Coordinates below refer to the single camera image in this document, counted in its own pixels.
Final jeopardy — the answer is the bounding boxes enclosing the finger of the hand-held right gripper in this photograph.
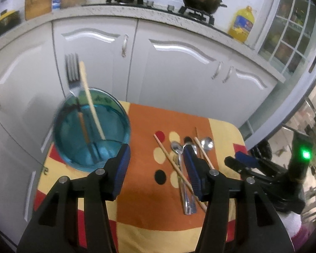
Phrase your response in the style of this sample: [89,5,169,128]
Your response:
[235,151,273,173]
[225,156,275,185]

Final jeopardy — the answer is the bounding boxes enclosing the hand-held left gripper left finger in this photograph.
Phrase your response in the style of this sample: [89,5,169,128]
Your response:
[16,144,132,253]

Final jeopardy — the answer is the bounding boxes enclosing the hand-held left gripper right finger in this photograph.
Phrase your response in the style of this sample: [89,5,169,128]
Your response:
[182,143,297,253]

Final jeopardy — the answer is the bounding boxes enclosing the silver spoon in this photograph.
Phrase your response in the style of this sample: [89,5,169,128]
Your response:
[201,136,214,152]
[171,141,193,215]

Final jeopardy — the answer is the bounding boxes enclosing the silver table knife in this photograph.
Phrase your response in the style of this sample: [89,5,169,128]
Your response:
[186,179,198,215]

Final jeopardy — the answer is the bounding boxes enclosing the orange yellow patterned tablecloth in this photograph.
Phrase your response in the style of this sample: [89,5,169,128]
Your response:
[33,101,246,253]

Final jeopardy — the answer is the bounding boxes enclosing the white cabinet door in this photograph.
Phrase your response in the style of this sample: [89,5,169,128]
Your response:
[52,18,139,103]
[0,105,56,245]
[126,21,233,122]
[216,58,278,129]
[0,22,56,143]

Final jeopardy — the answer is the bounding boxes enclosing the silver fork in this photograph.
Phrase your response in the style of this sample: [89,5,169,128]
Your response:
[64,53,82,111]

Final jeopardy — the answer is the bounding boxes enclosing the white framed glass door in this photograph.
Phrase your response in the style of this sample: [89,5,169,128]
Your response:
[258,0,316,75]

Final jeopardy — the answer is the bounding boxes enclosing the yellow cooking oil bottle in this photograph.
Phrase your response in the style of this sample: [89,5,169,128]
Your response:
[229,5,254,43]

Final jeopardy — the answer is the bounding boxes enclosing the black gas stove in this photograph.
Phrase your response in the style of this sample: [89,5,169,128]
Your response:
[82,0,228,28]

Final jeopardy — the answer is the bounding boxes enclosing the wooden cutting board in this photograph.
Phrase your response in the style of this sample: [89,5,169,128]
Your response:
[24,0,67,21]

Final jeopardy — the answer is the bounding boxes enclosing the black casserole yellow lid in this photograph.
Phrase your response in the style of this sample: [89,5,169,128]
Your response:
[0,10,22,39]

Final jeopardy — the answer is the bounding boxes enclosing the brown-handled utensil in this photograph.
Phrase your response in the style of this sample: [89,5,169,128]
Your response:
[75,103,99,162]

